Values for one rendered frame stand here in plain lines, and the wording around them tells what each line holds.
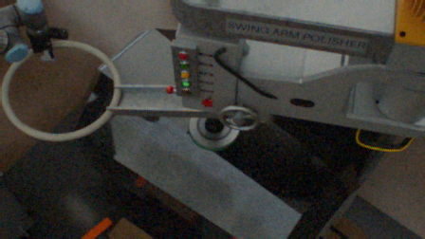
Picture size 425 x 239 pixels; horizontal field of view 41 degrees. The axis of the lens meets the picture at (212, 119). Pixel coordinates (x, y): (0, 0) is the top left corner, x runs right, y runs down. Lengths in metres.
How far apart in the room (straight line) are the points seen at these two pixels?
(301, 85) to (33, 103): 2.11
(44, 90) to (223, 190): 1.65
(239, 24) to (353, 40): 0.32
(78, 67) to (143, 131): 1.28
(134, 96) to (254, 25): 0.90
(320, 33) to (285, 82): 0.29
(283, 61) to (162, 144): 0.79
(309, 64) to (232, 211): 0.78
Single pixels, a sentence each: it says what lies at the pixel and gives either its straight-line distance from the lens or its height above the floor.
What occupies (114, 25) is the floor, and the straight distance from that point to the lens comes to 3.85.
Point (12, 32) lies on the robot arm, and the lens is 2.29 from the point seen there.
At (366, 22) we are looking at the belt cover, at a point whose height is 1.69.
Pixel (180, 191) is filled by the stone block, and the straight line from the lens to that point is 2.45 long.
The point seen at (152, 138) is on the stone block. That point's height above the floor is 0.74.
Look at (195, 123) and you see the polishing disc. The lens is 2.37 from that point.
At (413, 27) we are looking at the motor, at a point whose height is 1.72.
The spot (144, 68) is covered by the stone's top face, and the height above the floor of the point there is 0.82.
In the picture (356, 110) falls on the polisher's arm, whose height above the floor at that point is 1.24.
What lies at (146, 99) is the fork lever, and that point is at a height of 0.93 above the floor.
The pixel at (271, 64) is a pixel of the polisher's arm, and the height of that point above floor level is 1.39.
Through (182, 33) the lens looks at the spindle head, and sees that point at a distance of 1.75.
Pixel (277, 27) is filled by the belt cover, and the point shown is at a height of 1.65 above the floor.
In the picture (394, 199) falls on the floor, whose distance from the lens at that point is 3.28.
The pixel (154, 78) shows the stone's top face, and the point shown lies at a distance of 2.54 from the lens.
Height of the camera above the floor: 2.90
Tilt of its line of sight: 59 degrees down
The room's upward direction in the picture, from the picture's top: 1 degrees counter-clockwise
